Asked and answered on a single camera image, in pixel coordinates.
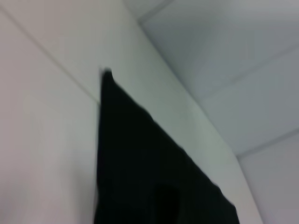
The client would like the black shirt with FREE print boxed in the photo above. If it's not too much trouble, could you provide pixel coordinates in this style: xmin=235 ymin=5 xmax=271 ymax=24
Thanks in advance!
xmin=93 ymin=67 xmax=241 ymax=224

